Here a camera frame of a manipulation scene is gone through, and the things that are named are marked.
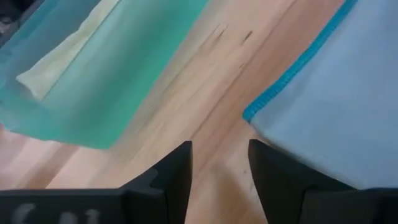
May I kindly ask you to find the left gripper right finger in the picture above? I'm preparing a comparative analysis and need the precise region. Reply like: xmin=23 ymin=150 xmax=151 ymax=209
xmin=248 ymin=139 xmax=398 ymax=224

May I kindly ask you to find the sage green microfiber towel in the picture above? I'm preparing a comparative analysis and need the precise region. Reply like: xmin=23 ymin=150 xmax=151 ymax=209
xmin=15 ymin=0 xmax=122 ymax=102

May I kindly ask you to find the light blue microfiber towel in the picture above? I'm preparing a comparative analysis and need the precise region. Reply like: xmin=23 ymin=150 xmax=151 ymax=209
xmin=242 ymin=0 xmax=398 ymax=190

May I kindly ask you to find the teal translucent plastic tray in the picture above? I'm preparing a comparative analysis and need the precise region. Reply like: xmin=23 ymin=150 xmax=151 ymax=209
xmin=0 ymin=0 xmax=211 ymax=150

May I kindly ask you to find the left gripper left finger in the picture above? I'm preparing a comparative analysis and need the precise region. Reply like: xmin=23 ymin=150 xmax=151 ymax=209
xmin=0 ymin=140 xmax=193 ymax=224

